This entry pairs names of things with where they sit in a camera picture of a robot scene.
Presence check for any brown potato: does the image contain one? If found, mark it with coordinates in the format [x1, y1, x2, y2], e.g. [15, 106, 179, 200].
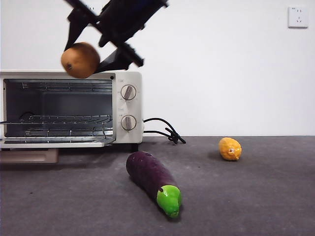
[61, 41, 101, 80]

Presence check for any white glass oven door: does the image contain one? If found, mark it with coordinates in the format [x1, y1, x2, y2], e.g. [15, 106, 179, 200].
[0, 136, 117, 165]

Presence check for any white toaster oven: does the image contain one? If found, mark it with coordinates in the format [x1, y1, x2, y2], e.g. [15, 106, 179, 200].
[0, 69, 144, 152]

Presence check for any beige oven knob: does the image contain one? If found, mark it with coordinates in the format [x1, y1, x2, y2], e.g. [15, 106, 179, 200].
[120, 84, 138, 101]
[120, 114, 137, 131]

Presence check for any purple eggplant with green stem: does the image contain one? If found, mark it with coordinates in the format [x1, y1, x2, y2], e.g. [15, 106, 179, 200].
[126, 150, 182, 218]

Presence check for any yellow corn cob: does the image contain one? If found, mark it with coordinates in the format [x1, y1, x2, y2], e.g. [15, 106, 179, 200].
[218, 137, 243, 162]

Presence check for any black power cable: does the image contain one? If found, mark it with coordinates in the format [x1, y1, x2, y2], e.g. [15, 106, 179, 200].
[143, 118, 187, 145]

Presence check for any metal wire oven rack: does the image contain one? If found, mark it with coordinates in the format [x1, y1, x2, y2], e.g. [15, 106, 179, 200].
[0, 114, 114, 126]

